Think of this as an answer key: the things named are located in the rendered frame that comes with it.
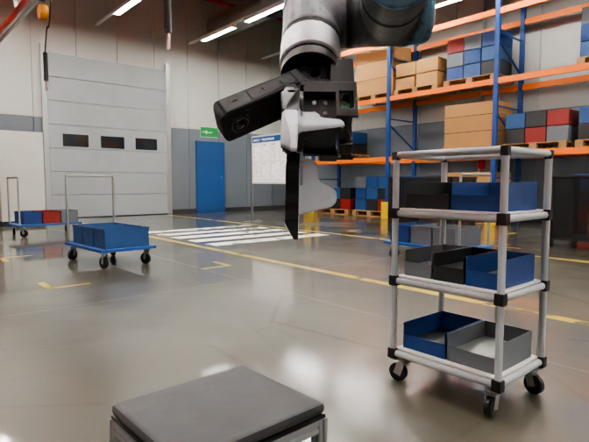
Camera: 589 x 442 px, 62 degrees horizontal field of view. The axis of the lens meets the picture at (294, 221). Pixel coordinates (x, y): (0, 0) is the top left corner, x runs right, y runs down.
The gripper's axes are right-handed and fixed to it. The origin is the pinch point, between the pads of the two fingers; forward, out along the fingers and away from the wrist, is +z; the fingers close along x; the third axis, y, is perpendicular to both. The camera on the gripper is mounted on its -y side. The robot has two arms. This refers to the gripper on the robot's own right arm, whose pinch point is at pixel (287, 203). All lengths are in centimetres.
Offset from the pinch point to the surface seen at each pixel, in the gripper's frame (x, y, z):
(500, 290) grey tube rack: 121, 71, -48
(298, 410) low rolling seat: 80, 1, 3
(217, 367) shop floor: 191, -39, -39
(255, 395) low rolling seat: 86, -10, -1
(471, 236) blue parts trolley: 403, 175, -244
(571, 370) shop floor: 190, 125, -41
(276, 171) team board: 744, -64, -603
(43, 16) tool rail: 246, -259, -391
